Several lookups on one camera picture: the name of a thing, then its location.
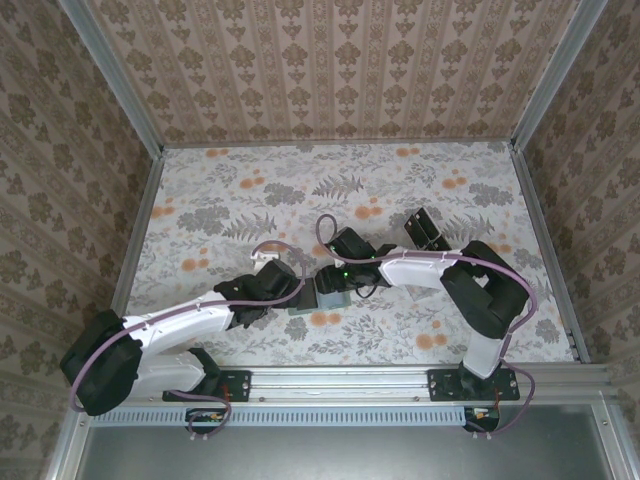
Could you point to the sage green card holder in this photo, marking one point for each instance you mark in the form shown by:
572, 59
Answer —
335, 300

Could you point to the clear acrylic card stand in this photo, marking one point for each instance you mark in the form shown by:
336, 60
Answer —
427, 230

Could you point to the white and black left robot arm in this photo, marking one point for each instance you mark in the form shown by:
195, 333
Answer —
175, 320

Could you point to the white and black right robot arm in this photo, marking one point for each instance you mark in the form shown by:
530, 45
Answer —
415, 270

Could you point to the black VIP credit card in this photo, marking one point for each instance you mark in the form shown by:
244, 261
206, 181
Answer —
442, 242
431, 237
420, 216
411, 227

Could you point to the aluminium mounting beam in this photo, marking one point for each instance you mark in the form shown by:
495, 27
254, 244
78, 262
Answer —
340, 385

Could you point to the floral patterned table cover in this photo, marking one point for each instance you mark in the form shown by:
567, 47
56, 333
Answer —
225, 200

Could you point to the black controller box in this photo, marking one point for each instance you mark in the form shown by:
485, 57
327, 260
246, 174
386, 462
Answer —
482, 419
205, 419

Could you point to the grey metal panel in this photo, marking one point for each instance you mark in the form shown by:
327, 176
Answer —
350, 455

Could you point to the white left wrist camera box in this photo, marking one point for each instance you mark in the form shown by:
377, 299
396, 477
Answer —
262, 256

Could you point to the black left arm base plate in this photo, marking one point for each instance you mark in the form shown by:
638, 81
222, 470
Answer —
240, 385

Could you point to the aluminium back rail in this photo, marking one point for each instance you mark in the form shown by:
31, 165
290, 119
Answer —
350, 143

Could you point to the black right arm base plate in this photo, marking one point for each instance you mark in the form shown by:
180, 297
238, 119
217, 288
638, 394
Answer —
442, 385

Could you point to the aluminium side rail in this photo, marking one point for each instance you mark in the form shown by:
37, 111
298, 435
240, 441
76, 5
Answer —
145, 200
533, 200

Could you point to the aluminium frame post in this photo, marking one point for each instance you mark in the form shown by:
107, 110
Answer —
543, 75
119, 80

